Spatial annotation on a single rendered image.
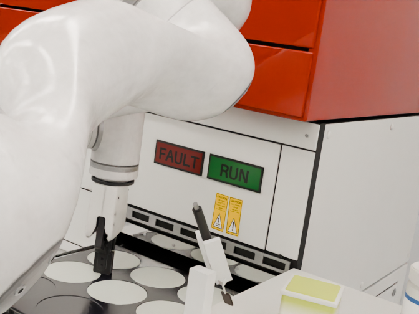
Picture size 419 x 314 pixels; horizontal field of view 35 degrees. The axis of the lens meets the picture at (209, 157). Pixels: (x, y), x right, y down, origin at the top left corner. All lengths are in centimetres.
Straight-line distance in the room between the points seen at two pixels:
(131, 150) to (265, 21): 31
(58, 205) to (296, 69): 77
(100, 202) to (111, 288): 15
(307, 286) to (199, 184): 43
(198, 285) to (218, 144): 43
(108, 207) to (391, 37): 64
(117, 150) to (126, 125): 4
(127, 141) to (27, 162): 76
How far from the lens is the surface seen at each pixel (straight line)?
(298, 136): 115
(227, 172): 123
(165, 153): 131
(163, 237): 133
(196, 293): 87
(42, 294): 112
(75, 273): 121
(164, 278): 123
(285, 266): 119
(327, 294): 90
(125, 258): 130
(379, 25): 130
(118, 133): 111
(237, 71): 67
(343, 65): 118
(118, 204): 115
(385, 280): 171
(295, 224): 117
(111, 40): 53
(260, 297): 103
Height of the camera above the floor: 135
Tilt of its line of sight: 11 degrees down
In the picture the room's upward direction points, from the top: 8 degrees clockwise
